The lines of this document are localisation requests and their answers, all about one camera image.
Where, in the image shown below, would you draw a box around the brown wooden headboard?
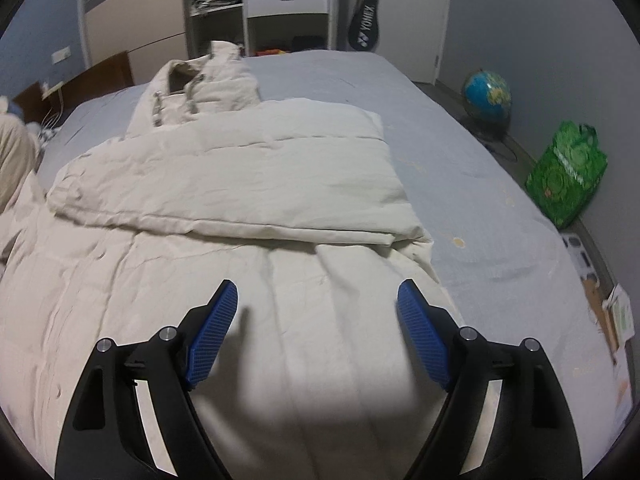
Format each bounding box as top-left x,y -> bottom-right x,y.
12,51 -> 136,126

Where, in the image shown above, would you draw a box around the black racket bag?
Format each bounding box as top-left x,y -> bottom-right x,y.
345,0 -> 383,53

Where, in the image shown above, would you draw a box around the white charging cables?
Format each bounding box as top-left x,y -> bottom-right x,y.
41,94 -> 66,132

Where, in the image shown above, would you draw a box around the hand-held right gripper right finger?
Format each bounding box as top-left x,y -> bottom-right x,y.
396,279 -> 586,480

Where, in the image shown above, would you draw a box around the green shopping bag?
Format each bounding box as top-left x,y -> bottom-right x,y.
525,120 -> 609,229

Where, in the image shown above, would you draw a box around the light blue bed sheet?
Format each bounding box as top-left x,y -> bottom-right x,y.
0,50 -> 632,480

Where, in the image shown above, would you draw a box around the sliding wardrobe door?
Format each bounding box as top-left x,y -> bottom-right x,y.
80,0 -> 189,69

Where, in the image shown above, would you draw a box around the white open shelf unit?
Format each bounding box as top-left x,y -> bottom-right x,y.
182,0 -> 346,59

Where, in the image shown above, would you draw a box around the white printed box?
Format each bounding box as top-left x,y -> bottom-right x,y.
560,232 -> 602,282

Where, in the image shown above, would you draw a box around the white shorts with tan waistband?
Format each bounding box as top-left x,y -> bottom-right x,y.
0,40 -> 463,480

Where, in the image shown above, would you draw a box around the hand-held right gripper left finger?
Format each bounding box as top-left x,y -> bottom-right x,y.
55,279 -> 239,480

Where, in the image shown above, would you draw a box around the white door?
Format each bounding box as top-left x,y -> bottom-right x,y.
369,0 -> 454,84

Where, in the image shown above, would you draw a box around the beige cloth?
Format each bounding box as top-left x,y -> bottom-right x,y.
0,95 -> 44,217

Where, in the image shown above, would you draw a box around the white paper packet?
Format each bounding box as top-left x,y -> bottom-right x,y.
602,283 -> 637,342

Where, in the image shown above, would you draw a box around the blue globe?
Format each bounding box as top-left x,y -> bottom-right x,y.
461,70 -> 514,141

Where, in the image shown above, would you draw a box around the brown cardboard box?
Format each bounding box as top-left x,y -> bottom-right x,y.
581,279 -> 622,353

